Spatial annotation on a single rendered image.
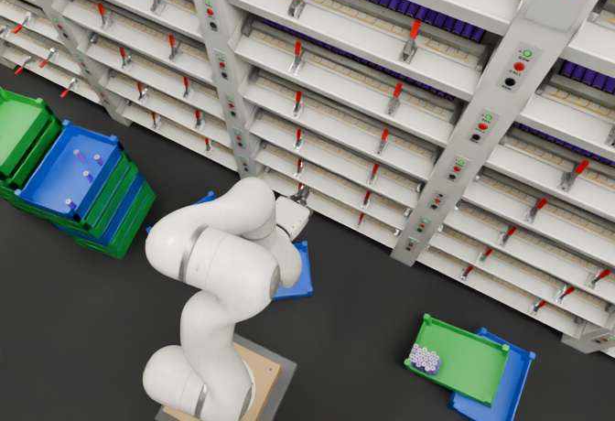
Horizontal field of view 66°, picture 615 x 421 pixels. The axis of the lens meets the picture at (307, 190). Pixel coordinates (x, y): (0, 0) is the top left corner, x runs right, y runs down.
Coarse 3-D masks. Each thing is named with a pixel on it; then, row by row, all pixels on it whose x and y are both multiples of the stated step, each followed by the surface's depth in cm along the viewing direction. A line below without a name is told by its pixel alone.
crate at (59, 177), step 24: (72, 144) 168; (96, 144) 168; (120, 144) 164; (48, 168) 162; (72, 168) 164; (96, 168) 164; (24, 192) 153; (48, 192) 160; (72, 192) 160; (96, 192) 160; (72, 216) 151
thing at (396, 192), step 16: (256, 112) 160; (256, 128) 161; (272, 128) 160; (288, 128) 159; (288, 144) 159; (304, 144) 158; (320, 144) 157; (320, 160) 156; (336, 160) 155; (352, 160) 155; (352, 176) 154; (368, 176) 153; (400, 176) 152; (384, 192) 152; (400, 192) 151; (416, 192) 150
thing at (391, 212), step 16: (256, 144) 174; (272, 144) 176; (256, 160) 180; (272, 160) 178; (288, 160) 176; (304, 160) 174; (288, 176) 178; (304, 176) 175; (320, 176) 174; (336, 176) 173; (336, 192) 172; (352, 192) 171; (368, 192) 163; (368, 208) 170; (384, 208) 169; (400, 208) 168; (400, 224) 167
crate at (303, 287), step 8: (304, 248) 189; (304, 256) 192; (304, 264) 191; (304, 272) 190; (304, 280) 188; (280, 288) 187; (288, 288) 187; (296, 288) 187; (304, 288) 187; (280, 296) 180; (288, 296) 182; (296, 296) 183; (304, 296) 184
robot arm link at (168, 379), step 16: (160, 352) 101; (176, 352) 101; (160, 368) 98; (176, 368) 99; (192, 368) 99; (144, 384) 100; (160, 384) 97; (176, 384) 97; (192, 384) 97; (160, 400) 99; (176, 400) 97; (192, 400) 97
